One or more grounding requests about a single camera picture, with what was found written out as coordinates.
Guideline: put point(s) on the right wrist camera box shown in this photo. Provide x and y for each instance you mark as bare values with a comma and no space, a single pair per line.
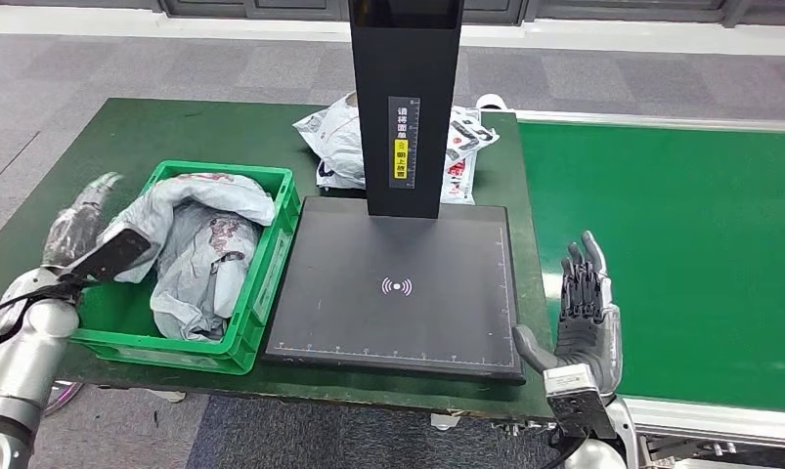
576,404

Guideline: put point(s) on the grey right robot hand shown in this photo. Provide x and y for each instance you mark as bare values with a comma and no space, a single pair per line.
586,343

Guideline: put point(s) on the grey glass partition frame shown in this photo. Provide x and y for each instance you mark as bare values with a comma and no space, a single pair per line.
269,6

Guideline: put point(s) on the white printed mailer bag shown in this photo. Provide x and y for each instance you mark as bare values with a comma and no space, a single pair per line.
334,142

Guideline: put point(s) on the white mailer bag red print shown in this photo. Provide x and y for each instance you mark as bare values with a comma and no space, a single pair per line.
468,149

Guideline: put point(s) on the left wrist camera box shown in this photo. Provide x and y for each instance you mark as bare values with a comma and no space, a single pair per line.
117,252

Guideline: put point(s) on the dark blue floor mat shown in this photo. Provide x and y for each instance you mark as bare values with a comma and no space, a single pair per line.
334,447

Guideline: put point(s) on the silver round foot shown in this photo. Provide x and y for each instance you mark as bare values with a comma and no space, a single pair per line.
65,395

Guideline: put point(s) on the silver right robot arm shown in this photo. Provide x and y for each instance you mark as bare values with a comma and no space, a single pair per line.
599,456

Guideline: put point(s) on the green plastic crate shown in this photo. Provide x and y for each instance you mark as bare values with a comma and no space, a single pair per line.
107,317

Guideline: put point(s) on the black scanner base plate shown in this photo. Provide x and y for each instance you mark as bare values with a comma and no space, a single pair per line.
431,259

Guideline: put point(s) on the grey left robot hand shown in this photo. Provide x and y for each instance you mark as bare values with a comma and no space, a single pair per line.
74,233

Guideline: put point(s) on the grey yellow ruler label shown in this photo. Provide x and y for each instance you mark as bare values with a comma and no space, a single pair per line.
404,129

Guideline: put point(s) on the aluminium conveyor frame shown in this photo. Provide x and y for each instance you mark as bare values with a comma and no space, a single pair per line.
722,424

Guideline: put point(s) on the black scanner column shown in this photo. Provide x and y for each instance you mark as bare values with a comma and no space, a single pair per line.
372,129

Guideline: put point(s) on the white parcel bag red print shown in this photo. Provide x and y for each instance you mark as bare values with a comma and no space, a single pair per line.
223,194

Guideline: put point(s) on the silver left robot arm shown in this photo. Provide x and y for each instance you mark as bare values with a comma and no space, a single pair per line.
23,362

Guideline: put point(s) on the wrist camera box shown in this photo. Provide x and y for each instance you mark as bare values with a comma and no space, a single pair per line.
576,404
117,252

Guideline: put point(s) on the green conveyor belt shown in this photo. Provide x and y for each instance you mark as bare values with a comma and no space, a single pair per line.
690,226

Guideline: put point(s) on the dark green work table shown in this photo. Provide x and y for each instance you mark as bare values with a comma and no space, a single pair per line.
74,136

